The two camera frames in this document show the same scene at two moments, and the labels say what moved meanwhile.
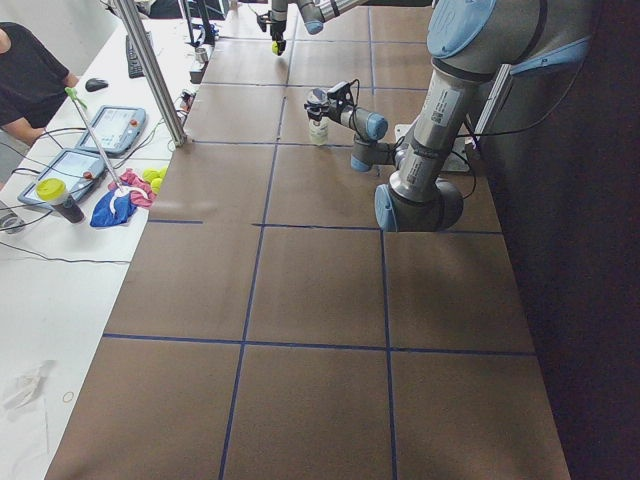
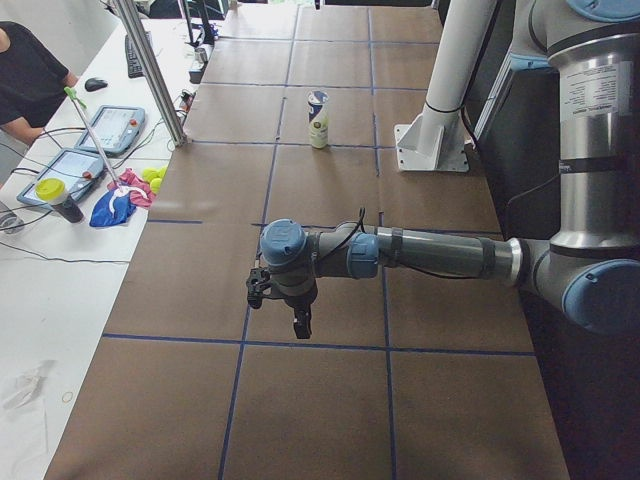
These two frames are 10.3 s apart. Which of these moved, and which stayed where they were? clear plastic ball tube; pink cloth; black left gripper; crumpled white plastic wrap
Moved: black left gripper
Stayed: clear plastic ball tube; crumpled white plastic wrap; pink cloth
